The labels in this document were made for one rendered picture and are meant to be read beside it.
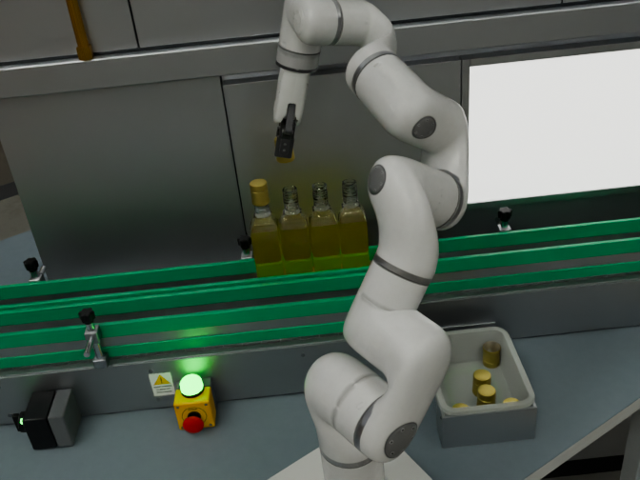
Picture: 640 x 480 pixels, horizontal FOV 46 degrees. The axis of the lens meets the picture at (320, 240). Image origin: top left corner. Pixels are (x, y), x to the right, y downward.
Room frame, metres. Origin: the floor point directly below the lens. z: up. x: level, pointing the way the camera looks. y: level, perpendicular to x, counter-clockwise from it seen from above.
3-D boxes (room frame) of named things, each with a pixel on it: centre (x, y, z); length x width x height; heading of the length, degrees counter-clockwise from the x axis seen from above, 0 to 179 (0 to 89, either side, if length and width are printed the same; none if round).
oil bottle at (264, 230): (1.29, 0.11, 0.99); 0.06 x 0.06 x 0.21; 0
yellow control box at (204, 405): (1.10, 0.28, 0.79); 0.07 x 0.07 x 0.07; 0
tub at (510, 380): (1.07, -0.27, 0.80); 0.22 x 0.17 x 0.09; 0
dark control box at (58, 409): (1.09, 0.56, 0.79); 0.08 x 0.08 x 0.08; 0
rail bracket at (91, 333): (1.11, 0.45, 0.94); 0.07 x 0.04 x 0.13; 0
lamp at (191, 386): (1.10, 0.28, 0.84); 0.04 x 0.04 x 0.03
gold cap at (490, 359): (1.15, -0.32, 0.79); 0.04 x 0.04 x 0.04
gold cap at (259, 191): (1.29, 0.11, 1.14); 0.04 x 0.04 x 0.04
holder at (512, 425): (1.09, -0.27, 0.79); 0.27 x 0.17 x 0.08; 0
